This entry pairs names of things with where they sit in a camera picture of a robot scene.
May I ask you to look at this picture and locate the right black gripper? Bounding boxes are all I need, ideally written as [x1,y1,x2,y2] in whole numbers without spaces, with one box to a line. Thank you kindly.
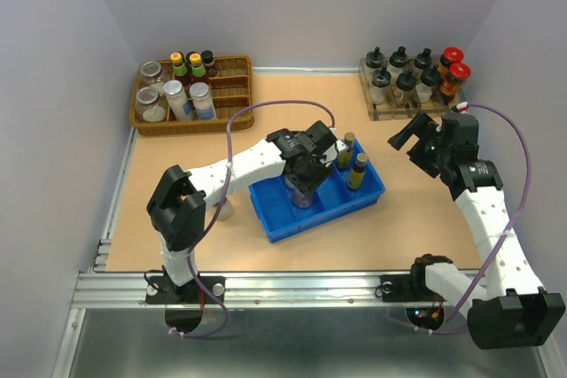
[388,111,451,177]

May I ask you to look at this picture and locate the black top cruet back right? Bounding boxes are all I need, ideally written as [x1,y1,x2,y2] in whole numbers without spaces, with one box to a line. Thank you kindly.
[413,48,432,74]

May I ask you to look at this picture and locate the yellow label bottle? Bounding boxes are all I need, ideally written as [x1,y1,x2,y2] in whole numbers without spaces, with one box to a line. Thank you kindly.
[336,132,356,170]
[346,152,368,190]

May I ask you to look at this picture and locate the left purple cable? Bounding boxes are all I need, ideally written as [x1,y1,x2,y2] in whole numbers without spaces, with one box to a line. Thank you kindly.
[167,100,338,338]

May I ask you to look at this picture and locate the clear glass jar back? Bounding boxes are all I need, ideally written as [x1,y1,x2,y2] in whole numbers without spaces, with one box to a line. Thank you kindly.
[138,61,172,96]

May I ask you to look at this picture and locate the dark sauce bottle black cap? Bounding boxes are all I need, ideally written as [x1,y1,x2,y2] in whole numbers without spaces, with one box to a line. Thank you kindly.
[201,50,218,78]

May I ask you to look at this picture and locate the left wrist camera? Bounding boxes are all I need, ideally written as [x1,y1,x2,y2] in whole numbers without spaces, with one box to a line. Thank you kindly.
[328,140,348,161]

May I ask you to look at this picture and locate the black top cruet back middle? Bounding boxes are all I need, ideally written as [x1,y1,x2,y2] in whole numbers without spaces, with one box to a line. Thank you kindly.
[388,46,408,79]

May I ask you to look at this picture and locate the black top cruet front left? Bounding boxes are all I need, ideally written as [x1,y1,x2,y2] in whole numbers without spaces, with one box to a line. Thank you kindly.
[369,66,391,105]

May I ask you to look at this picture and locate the clear acrylic cruet rack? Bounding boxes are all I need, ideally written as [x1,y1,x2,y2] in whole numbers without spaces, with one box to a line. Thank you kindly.
[358,58,465,121]

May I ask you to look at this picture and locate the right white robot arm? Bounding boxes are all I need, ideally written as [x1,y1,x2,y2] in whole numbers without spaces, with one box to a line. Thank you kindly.
[383,112,566,350]

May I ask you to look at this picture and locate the red lid jar back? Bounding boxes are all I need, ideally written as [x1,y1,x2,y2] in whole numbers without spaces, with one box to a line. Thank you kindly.
[439,46,464,75]

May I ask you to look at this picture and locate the blue divided plastic bin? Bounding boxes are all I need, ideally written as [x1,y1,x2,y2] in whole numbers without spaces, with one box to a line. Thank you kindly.
[249,161,385,243]

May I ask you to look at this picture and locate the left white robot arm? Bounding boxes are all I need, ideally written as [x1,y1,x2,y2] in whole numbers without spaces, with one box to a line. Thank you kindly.
[146,120,347,302]

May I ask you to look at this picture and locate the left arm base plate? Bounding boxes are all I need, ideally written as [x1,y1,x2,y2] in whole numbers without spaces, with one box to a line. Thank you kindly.
[145,274,225,305]

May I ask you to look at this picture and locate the clear glass jar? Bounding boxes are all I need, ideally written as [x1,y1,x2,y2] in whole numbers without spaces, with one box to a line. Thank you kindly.
[138,61,172,96]
[135,87,168,123]

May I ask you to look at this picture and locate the red lid jar front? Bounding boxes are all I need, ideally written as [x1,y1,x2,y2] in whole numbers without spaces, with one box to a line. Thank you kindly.
[439,62,471,104]

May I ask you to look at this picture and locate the pink lid spice jar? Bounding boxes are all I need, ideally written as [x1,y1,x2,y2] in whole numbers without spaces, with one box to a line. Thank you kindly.
[291,189,315,209]

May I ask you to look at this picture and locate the tall jar white contents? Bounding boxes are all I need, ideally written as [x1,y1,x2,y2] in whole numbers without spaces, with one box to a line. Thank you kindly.
[163,80,193,121]

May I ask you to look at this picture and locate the black top cruet front right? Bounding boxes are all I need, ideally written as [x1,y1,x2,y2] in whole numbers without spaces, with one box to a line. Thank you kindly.
[416,65,441,104]

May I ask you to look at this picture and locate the aluminium frame rail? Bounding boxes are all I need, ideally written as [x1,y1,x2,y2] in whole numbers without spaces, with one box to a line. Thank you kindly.
[71,271,431,310]

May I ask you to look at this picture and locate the silver lid grinder jar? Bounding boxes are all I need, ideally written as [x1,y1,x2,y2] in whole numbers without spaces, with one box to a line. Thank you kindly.
[217,199,234,221]

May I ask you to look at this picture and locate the red lid jar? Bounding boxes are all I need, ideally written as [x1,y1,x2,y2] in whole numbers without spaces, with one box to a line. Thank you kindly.
[439,46,464,75]
[439,62,471,104]

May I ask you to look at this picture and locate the tall jar blue label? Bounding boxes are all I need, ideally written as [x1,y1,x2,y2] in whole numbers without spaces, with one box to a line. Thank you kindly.
[190,82,217,120]

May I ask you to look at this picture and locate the green label sauce bottle right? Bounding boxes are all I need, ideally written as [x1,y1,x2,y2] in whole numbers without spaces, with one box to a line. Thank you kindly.
[186,51,210,84]

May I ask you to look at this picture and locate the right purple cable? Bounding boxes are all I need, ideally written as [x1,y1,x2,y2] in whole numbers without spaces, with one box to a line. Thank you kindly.
[414,101,532,336]

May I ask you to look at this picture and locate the black cruet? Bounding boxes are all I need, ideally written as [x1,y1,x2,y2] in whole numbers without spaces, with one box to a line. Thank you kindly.
[416,65,441,104]
[388,46,408,79]
[393,68,416,106]
[369,66,391,105]
[365,46,384,73]
[413,48,432,74]

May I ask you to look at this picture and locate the purple cable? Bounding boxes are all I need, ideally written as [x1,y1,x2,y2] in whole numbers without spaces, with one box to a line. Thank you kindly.
[167,100,338,338]
[414,101,532,336]

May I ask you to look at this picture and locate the black top cruet back left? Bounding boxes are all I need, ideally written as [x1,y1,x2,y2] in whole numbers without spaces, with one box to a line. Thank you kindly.
[365,46,384,73]

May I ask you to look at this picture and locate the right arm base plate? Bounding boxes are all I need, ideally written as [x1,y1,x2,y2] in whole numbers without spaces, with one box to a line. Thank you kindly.
[375,273,440,303]

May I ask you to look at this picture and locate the green lid spice jar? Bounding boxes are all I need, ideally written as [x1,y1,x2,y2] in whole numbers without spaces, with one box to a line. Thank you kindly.
[284,177,295,192]

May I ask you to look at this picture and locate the clear glass jar front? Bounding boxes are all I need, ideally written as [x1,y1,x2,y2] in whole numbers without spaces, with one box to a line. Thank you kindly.
[135,87,168,123]

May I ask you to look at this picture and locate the black top cruet front middle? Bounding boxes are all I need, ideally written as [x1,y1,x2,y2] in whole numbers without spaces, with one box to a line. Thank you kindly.
[393,68,416,106]

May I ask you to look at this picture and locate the wicker divided basket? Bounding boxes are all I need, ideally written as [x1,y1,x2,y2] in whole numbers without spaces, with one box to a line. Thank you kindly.
[129,55,254,136]

